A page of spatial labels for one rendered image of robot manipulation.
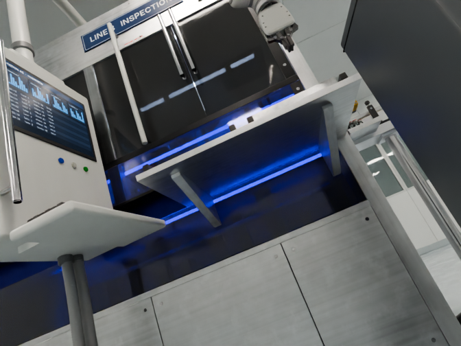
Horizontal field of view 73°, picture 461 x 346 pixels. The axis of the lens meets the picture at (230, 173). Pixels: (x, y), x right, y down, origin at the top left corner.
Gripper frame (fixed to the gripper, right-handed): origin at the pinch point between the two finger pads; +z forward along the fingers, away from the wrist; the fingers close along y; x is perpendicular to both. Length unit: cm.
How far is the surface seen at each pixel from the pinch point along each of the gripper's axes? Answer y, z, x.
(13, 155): 85, 9, 20
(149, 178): 56, 24, 4
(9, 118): 85, -4, 20
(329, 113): -1.2, 26.5, -3.0
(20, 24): 95, -74, -3
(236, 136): 26.8, 24.4, 4.7
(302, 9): -86, -184, -200
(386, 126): -31, 24, -45
